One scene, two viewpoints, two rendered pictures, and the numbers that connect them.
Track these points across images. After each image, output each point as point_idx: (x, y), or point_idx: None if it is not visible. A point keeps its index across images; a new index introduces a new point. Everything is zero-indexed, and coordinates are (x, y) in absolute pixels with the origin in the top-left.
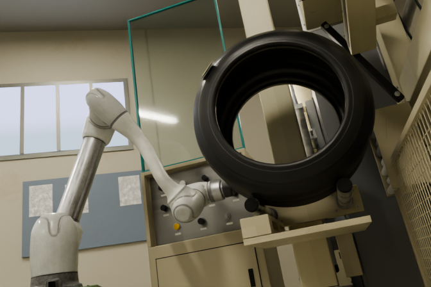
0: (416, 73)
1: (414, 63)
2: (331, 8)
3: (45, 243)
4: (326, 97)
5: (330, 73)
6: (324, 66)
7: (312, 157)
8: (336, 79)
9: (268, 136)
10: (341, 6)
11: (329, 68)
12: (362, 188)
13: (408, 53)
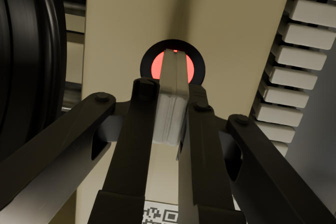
0: (82, 52)
1: (73, 61)
2: (63, 212)
3: None
4: (40, 110)
5: (29, 131)
6: (15, 145)
7: None
8: (35, 116)
9: (80, 220)
10: (69, 201)
11: (15, 133)
12: None
13: (81, 80)
